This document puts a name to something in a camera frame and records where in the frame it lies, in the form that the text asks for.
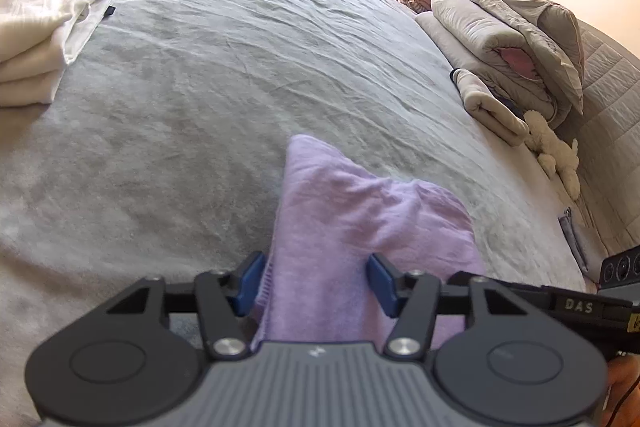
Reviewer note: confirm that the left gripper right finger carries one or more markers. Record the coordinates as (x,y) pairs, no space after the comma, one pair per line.
(415,299)

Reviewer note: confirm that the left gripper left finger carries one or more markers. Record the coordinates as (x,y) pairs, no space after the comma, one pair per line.
(219,300)

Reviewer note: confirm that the purple garment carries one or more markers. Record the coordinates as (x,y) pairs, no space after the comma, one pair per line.
(332,215)

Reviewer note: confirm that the white folded clothes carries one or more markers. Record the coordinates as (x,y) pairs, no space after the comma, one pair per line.
(40,39)

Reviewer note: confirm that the right hand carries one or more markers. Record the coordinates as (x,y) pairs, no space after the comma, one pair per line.
(623,407)

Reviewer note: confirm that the folded grey cloth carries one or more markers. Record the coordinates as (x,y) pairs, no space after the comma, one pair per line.
(567,227)

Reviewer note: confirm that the grey bed sheet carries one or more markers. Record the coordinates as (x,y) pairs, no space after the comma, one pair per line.
(163,153)

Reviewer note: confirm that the white plush toy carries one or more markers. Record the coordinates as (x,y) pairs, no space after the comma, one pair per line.
(553,154)

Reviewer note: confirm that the quilted grey headboard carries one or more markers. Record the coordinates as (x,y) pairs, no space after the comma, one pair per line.
(608,134)

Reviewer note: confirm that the folded cream towel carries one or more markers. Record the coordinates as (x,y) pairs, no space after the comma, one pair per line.
(483,106)

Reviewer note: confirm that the folded grey duvet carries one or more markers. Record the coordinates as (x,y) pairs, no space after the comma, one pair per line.
(470,38)

